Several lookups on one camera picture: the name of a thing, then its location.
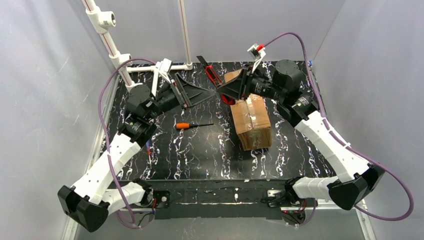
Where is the purple cable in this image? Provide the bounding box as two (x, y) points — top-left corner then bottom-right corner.
(97, 58), (157, 230)
(263, 31), (415, 222)

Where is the blue red small screwdriver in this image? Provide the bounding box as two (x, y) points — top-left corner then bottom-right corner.
(145, 139), (152, 166)

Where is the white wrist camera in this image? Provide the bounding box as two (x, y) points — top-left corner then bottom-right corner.
(247, 43), (266, 73)
(155, 58), (174, 84)

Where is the red black utility knife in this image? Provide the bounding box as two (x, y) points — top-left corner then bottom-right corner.
(196, 55), (236, 106)

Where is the orange handled screwdriver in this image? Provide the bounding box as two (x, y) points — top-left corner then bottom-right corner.
(175, 123), (214, 130)

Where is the brown cardboard express box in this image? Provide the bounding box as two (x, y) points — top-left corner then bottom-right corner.
(223, 68), (273, 152)

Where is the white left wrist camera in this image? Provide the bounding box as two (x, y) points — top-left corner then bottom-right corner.
(155, 58), (174, 84)

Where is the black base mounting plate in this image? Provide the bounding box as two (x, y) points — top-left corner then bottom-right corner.
(146, 179), (318, 220)

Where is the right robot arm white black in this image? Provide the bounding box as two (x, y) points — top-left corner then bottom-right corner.
(217, 59), (385, 210)

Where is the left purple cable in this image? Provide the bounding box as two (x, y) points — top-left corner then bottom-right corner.
(97, 58), (157, 230)

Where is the white pvc pipe frame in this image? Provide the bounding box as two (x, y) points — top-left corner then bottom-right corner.
(69, 0), (193, 91)

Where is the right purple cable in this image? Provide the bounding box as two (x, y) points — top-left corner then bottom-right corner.
(263, 31), (415, 222)

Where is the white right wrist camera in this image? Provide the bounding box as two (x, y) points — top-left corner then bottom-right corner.
(247, 43), (266, 73)

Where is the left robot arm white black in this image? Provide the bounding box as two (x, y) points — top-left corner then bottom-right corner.
(57, 73), (215, 233)

